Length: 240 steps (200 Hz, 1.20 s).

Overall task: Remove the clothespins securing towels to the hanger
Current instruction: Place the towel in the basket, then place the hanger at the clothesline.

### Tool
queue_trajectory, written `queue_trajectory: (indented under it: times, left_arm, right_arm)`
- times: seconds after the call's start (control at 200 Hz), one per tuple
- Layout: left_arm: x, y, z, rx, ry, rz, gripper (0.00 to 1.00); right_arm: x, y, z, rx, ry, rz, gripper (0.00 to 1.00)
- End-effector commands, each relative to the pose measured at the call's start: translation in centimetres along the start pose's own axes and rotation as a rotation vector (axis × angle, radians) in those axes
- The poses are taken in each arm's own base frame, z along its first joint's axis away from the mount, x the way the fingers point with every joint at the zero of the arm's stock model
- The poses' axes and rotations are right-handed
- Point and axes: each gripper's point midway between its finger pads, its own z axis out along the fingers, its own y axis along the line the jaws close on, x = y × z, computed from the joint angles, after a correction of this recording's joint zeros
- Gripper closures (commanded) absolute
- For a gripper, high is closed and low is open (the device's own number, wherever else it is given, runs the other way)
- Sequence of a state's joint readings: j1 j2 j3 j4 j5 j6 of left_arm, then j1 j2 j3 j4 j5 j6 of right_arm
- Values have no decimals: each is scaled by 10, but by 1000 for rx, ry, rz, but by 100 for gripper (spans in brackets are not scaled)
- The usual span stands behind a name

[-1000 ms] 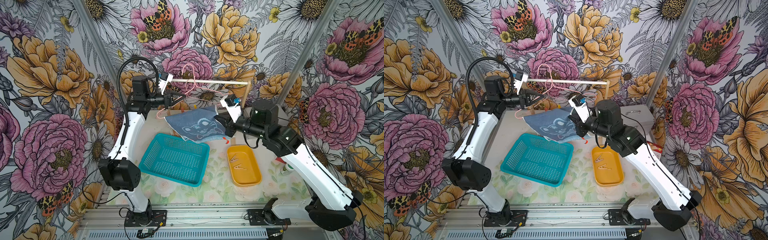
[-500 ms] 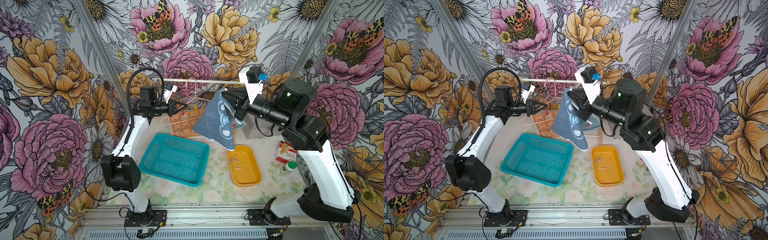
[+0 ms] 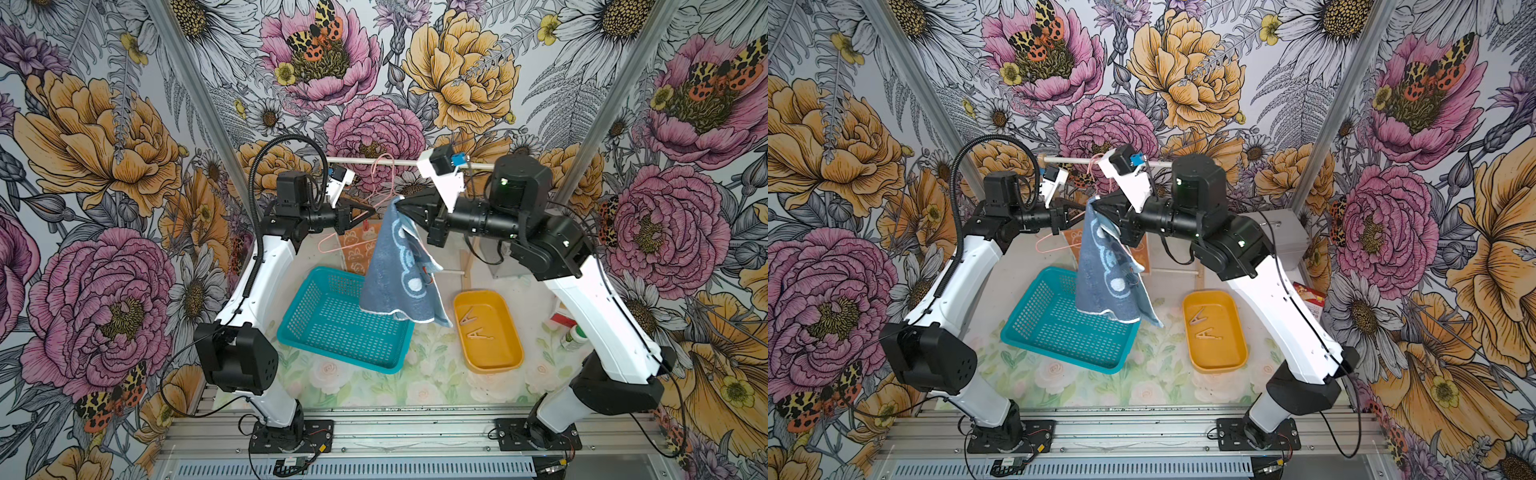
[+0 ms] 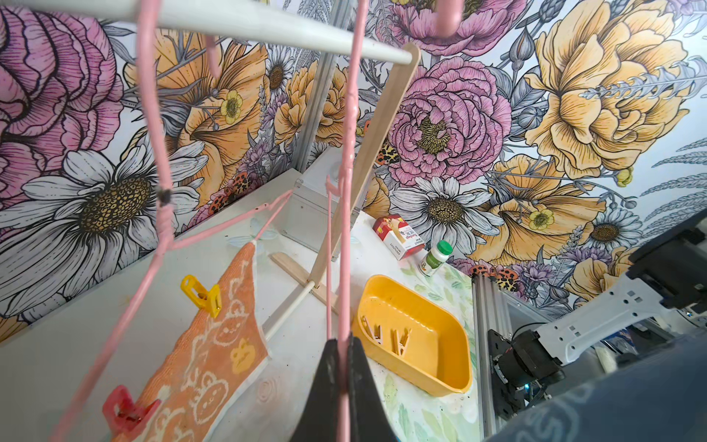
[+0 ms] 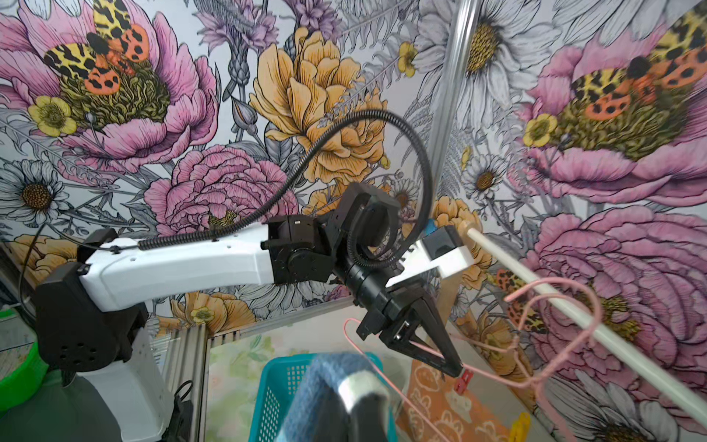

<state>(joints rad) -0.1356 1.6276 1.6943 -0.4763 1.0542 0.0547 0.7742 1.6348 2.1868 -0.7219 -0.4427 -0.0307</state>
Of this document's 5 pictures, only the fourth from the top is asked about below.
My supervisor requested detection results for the aluminium front rail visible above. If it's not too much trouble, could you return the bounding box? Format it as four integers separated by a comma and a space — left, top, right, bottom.
472, 276, 541, 438

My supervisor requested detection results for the pink hanger with blue towel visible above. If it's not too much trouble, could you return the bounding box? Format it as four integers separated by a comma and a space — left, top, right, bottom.
326, 1, 464, 441

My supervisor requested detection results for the red white box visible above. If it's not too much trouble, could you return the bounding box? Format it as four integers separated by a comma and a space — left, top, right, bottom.
373, 215, 425, 261

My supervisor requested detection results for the yellow plastic tray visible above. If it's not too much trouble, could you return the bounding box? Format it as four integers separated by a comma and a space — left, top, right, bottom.
352, 274, 473, 397

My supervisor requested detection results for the orange bunny towel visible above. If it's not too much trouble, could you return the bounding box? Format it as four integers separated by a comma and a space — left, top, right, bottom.
132, 241, 269, 441

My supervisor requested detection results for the beige clothespin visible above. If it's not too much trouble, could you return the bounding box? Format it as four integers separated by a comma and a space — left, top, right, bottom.
391, 328, 412, 357
361, 316, 383, 345

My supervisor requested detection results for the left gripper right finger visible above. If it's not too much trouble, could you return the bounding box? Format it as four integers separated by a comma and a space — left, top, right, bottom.
349, 336, 398, 442

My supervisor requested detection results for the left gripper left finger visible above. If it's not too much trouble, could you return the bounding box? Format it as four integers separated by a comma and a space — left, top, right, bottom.
290, 339, 340, 442

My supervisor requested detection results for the yellow clothespin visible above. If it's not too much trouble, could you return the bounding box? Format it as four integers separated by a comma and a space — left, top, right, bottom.
180, 276, 223, 319

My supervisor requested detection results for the wooden clothes rack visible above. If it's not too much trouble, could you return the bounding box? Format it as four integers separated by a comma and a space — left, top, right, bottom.
0, 0, 422, 341

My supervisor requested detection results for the pink hanger with orange towel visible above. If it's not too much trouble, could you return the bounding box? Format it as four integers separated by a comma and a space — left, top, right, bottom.
48, 0, 296, 442

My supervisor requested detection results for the green cap bottle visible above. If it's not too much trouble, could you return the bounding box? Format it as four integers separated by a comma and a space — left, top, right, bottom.
419, 241, 453, 276

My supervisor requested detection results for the red clothespin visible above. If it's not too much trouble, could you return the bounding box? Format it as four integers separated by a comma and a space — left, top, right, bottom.
102, 385, 161, 440

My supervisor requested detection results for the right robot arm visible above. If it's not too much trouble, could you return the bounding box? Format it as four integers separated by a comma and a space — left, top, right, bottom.
493, 210, 706, 390

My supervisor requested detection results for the silver metal case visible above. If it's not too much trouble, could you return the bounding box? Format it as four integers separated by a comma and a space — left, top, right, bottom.
275, 147, 342, 252

